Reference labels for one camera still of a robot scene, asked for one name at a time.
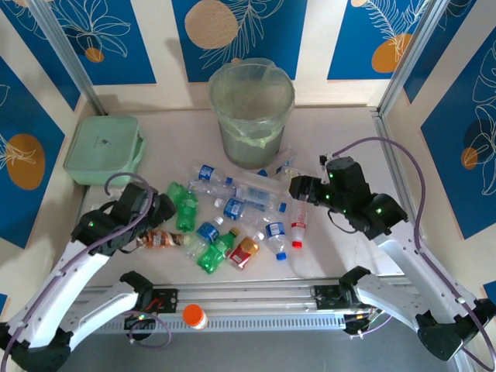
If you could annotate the green plastic soda bottle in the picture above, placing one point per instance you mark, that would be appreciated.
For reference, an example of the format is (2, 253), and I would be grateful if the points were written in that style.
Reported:
(186, 209)
(215, 252)

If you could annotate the brown tea bottle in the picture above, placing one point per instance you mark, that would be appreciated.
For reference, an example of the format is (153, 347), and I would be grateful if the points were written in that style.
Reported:
(162, 239)

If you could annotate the unlabelled clear blue-cap bottle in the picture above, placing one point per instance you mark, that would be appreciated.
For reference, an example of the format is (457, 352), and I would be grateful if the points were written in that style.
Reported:
(281, 160)

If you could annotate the clear bottle with red cap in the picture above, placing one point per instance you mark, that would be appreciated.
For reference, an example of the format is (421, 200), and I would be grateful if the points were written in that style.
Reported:
(299, 224)

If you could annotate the blue-label bottle with white cap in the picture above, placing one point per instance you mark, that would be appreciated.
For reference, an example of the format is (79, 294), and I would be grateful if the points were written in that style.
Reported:
(207, 232)
(234, 207)

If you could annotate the blue-label bottle with blue cap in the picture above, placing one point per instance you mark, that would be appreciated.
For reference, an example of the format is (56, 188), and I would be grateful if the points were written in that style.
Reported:
(207, 172)
(276, 230)

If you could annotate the large clear pale-label bottle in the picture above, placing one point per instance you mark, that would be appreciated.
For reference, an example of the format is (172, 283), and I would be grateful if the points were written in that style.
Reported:
(257, 195)

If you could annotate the red and yellow label bottle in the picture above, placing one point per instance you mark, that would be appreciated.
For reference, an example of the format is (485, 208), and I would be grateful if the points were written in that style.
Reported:
(244, 252)

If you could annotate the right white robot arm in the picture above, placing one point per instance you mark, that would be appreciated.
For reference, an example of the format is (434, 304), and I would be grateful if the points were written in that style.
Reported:
(407, 263)

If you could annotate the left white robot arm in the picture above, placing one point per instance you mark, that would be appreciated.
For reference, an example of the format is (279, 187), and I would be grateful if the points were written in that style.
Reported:
(58, 294)

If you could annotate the grey mesh waste bin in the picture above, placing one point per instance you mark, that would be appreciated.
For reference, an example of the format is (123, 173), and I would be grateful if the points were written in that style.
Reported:
(248, 151)

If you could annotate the green plastic bin liner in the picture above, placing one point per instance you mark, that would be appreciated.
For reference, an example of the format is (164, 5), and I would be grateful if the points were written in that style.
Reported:
(252, 97)

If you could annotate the pale green lunch box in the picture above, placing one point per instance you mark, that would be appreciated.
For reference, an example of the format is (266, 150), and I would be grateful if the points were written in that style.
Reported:
(100, 151)

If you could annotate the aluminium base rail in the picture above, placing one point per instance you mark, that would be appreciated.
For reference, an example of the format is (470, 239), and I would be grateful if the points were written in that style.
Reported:
(240, 294)

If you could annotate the aluminium frame post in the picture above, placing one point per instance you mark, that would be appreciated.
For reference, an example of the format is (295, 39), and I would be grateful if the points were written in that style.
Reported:
(416, 50)
(67, 54)

